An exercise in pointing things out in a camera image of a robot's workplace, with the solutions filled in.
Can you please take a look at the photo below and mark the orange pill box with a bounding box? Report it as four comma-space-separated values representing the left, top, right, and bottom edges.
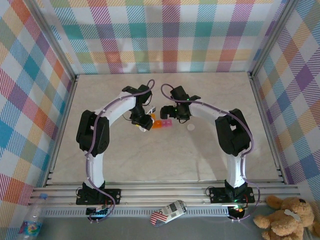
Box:
150, 113, 163, 130

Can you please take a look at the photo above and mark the flag print rolled pouch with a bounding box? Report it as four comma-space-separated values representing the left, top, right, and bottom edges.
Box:
149, 199, 188, 227

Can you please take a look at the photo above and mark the left electronics board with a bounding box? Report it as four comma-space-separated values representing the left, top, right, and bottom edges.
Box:
86, 206, 111, 217

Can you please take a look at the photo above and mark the electronics board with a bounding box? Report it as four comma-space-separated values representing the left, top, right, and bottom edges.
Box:
86, 206, 111, 217
228, 205, 246, 216

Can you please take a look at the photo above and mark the right electronics board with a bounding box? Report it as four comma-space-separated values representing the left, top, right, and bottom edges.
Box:
228, 205, 246, 216

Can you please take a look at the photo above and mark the clear plastic water bottle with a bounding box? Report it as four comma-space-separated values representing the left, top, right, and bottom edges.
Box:
18, 192, 48, 237

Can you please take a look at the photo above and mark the brown teddy bear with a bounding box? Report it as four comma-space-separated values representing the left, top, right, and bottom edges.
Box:
253, 194, 320, 240

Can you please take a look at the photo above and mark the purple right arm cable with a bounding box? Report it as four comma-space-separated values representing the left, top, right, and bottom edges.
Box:
160, 83, 262, 223

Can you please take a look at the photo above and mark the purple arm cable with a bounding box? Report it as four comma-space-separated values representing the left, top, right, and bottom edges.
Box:
84, 79, 156, 223
160, 83, 262, 223

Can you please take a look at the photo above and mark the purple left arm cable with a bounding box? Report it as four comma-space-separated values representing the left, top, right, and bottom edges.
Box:
84, 79, 156, 223

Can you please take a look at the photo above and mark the aluminium front frame rail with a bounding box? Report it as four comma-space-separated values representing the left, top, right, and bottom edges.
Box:
29, 181, 302, 208

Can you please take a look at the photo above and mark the aluminium side rail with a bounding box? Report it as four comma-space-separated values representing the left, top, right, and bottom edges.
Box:
248, 72, 287, 185
43, 74, 80, 187

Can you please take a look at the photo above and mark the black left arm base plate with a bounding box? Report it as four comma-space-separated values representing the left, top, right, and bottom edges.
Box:
75, 188, 122, 206

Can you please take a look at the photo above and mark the slotted grey cable duct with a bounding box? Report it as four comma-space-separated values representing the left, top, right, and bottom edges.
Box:
41, 205, 231, 218

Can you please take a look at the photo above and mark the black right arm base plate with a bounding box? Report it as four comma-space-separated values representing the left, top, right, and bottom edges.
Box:
208, 186, 256, 205

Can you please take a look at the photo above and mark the aluminium frame post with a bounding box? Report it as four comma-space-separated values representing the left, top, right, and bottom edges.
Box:
24, 0, 79, 83
249, 0, 301, 79

